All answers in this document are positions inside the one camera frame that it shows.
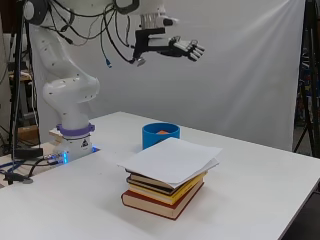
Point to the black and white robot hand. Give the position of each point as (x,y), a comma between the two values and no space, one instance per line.
(180,46)

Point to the orange cube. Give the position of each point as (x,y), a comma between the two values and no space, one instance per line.
(163,132)

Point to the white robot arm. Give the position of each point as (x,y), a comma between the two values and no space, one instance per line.
(70,90)

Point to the white backdrop sheet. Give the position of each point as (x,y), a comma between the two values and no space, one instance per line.
(233,83)

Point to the blue round tub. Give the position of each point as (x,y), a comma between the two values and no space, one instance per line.
(153,140)

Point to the white paper sheet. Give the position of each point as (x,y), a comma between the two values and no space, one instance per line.
(170,160)
(207,165)

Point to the black tripod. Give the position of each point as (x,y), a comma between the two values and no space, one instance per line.
(311,83)

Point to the dark book with tan pages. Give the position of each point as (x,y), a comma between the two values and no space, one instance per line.
(143,178)

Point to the black thin book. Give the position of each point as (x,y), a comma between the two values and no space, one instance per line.
(146,186)

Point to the yellow book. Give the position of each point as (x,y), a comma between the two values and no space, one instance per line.
(181,194)

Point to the red hardcover book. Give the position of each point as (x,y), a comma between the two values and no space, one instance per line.
(156,207)

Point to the black stand pole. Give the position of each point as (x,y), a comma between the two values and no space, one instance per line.
(16,83)

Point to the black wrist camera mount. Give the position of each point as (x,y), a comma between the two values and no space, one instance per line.
(141,43)

